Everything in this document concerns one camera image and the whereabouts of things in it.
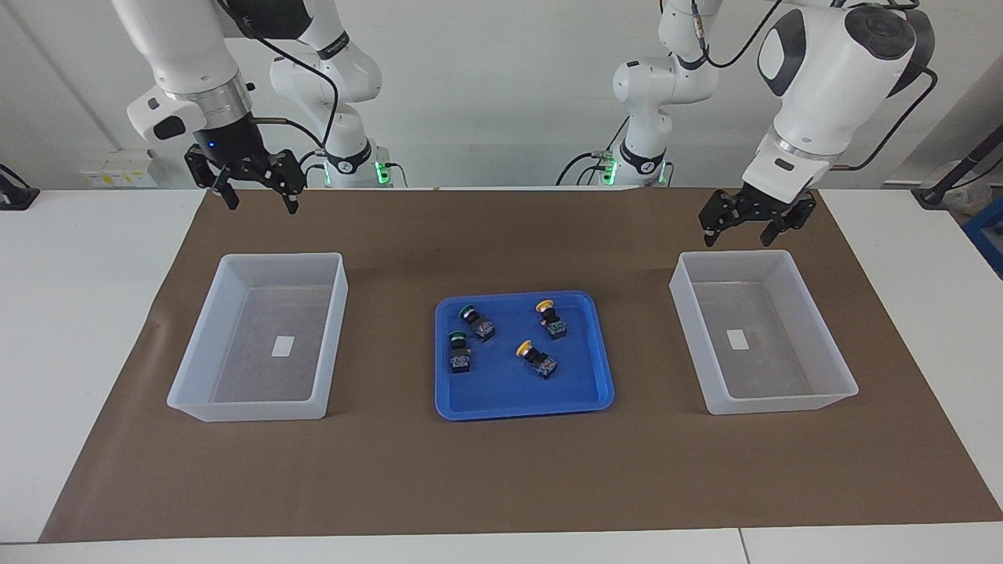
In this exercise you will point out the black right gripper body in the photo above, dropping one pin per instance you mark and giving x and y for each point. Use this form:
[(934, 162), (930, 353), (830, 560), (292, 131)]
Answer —
[(231, 145)]

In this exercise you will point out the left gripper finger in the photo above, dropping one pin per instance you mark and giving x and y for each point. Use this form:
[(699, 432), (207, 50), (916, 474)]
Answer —
[(787, 223), (717, 215)]

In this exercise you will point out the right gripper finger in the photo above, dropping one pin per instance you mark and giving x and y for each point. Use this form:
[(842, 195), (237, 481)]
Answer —
[(210, 168), (290, 176)]

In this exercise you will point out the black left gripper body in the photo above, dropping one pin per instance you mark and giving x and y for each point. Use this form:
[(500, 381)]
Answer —
[(776, 207)]

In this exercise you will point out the yellow push button switch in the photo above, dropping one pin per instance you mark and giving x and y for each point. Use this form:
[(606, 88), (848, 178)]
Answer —
[(555, 325), (541, 362)]

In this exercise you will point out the green push button switch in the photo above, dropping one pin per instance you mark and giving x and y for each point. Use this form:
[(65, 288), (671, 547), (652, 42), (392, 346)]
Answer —
[(459, 359), (482, 329)]

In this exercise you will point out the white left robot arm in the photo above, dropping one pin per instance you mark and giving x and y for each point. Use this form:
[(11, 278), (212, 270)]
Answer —
[(823, 70)]

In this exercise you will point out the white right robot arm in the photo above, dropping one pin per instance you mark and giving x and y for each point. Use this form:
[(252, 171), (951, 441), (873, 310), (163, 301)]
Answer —
[(188, 55)]

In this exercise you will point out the small white label sticker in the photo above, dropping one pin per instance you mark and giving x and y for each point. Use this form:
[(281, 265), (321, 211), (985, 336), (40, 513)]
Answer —
[(283, 346), (736, 338)]

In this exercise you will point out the translucent white plastic box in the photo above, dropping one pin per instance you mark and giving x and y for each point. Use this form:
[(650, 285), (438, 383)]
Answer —
[(251, 376), (783, 368)]

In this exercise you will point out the black pole stand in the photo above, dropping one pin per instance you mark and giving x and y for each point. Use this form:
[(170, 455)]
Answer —
[(960, 168)]

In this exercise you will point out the black clamp device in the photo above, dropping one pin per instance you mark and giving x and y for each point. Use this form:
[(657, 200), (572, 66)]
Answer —
[(16, 197)]

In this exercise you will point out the blue crate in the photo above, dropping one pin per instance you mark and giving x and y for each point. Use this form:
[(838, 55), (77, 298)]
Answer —
[(989, 235)]

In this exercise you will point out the blue plastic tray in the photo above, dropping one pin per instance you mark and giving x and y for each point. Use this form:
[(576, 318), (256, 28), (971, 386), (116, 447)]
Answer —
[(509, 392)]

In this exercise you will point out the brown paper mat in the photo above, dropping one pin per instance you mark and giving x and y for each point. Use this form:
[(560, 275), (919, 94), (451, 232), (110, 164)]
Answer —
[(501, 478)]

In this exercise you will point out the white wall socket box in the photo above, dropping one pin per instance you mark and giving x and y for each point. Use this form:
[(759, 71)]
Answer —
[(117, 168)]

